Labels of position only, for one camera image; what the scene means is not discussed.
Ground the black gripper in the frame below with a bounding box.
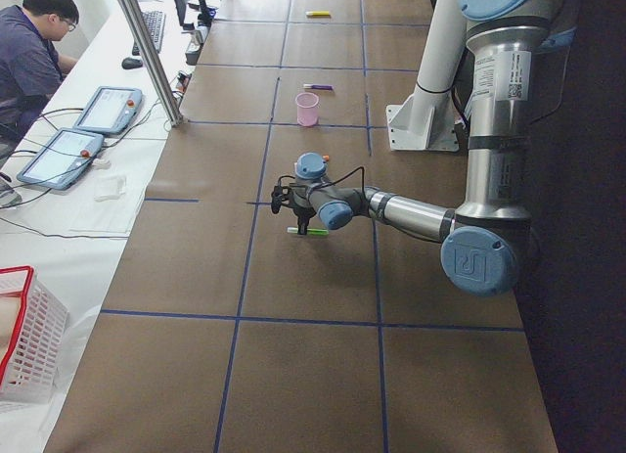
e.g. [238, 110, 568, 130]
[291, 199, 313, 236]

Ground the green highlighter pen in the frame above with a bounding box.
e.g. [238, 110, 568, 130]
[287, 227, 330, 237]

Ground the yellow highlighter pen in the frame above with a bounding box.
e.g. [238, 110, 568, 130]
[305, 11, 332, 18]

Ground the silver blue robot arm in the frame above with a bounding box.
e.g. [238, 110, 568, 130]
[271, 0, 581, 296]

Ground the pink mesh pen holder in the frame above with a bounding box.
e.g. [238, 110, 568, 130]
[295, 92, 319, 127]

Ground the purple highlighter pen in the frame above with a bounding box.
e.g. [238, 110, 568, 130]
[302, 83, 334, 91]

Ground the far teach pendant tablet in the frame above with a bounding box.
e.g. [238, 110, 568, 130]
[73, 86, 143, 135]

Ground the teach pendant tablet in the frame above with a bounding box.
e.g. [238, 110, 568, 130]
[17, 128, 105, 191]
[73, 86, 143, 135]

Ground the black computer mouse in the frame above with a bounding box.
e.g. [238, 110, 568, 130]
[121, 57, 143, 70]

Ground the black keyboard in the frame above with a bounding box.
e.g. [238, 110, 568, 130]
[142, 10, 166, 53]

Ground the near teach pendant tablet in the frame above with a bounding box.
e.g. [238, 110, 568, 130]
[17, 128, 105, 191]

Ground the computer monitor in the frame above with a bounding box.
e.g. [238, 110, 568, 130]
[174, 0, 216, 32]

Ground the red white plastic basket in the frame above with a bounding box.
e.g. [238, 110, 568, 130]
[1, 266, 68, 412]

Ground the seated man in blue shirt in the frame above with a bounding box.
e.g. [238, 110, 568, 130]
[1, 0, 79, 143]

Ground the black camera cable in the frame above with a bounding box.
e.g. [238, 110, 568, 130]
[276, 166, 367, 200]

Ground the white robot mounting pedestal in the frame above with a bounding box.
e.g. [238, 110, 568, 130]
[386, 0, 467, 152]

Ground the aluminium frame post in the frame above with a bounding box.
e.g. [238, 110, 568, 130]
[117, 0, 183, 127]

